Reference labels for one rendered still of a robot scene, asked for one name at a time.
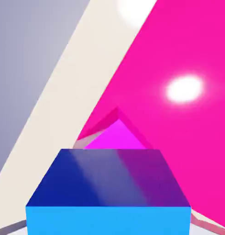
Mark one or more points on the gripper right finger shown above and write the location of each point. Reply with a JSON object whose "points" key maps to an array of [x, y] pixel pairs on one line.
{"points": [[204, 229]]}

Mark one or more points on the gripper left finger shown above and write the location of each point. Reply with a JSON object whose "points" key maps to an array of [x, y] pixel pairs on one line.
{"points": [[15, 230]]}

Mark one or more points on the large pink box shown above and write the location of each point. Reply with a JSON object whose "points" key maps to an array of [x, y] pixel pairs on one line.
{"points": [[178, 55]]}

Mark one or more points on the small magenta cube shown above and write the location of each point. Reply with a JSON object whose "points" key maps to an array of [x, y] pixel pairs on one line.
{"points": [[117, 137]]}

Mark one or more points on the small blue cube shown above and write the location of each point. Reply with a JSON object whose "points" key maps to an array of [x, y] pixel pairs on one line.
{"points": [[108, 216]]}

